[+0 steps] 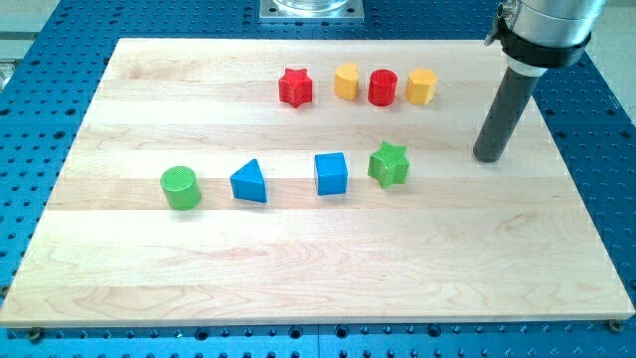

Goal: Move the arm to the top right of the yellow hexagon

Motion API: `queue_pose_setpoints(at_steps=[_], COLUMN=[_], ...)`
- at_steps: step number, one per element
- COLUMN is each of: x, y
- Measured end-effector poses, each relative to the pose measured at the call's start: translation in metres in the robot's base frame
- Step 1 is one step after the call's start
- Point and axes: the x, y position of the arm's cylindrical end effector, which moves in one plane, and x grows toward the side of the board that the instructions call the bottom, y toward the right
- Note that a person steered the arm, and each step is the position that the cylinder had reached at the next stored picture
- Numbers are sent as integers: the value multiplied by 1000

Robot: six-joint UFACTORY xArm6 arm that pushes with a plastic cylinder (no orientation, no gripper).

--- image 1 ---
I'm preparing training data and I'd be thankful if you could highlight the blue cube block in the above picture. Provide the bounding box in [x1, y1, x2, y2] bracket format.
[314, 152, 348, 196]

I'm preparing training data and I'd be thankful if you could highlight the green star block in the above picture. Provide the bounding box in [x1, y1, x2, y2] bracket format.
[368, 141, 409, 189]

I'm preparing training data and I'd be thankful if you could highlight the blue triangle block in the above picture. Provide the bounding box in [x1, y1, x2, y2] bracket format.
[230, 159, 267, 203]

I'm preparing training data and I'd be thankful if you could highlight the yellow hexagon block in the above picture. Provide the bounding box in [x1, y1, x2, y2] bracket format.
[404, 68, 438, 105]

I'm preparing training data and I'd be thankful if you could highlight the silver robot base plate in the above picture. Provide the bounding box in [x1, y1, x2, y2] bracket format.
[258, 0, 365, 23]

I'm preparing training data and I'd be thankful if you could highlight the wooden board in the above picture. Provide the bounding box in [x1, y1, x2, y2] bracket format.
[1, 38, 634, 328]

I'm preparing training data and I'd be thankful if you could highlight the blue perforated table plate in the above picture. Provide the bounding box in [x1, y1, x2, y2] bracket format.
[1, 1, 635, 357]

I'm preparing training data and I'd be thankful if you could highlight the red star block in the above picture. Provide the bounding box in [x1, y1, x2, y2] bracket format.
[278, 68, 313, 108]

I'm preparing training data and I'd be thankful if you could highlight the green cylinder block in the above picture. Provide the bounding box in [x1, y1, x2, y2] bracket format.
[160, 166, 202, 211]

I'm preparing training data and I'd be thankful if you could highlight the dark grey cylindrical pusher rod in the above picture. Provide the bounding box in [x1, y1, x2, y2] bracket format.
[473, 68, 539, 163]

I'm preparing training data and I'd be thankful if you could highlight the red cylinder block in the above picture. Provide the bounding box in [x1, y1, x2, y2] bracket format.
[368, 69, 398, 106]

